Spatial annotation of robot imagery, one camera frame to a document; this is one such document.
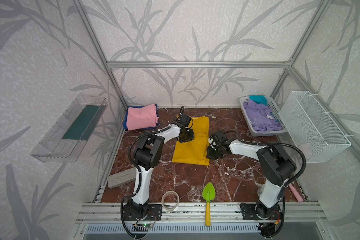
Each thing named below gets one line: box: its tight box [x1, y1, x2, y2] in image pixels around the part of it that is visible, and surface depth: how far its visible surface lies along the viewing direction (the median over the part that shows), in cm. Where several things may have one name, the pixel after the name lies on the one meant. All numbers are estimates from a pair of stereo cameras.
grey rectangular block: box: [107, 167, 137, 189], surface depth 83 cm
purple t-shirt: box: [243, 99, 282, 133], surface depth 111 cm
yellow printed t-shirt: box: [172, 116, 210, 166], surface depth 98 cm
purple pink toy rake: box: [288, 183, 304, 202], surface depth 80 cm
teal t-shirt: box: [249, 95, 268, 106], surface depth 117 cm
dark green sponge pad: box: [62, 105, 101, 141], surface depth 68 cm
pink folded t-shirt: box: [127, 103, 159, 131], surface depth 113 cm
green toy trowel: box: [202, 182, 216, 227], surface depth 78 cm
